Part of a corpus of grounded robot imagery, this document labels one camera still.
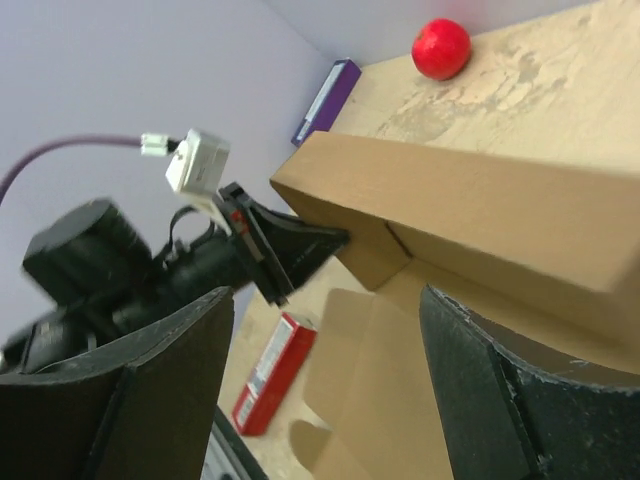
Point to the brown cardboard box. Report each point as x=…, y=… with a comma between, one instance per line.
x=549, y=251

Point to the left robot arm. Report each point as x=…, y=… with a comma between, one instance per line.
x=24, y=353

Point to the red rectangular box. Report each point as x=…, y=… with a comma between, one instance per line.
x=273, y=374

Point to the purple rectangular box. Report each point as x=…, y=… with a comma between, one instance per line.
x=329, y=100

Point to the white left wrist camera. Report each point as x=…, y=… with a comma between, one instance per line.
x=195, y=171

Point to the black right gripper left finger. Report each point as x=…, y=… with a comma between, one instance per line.
x=141, y=407

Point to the red apple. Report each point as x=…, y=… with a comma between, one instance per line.
x=441, y=49

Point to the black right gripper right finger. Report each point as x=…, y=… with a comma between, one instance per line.
x=514, y=408

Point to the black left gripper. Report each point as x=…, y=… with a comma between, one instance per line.
x=106, y=282

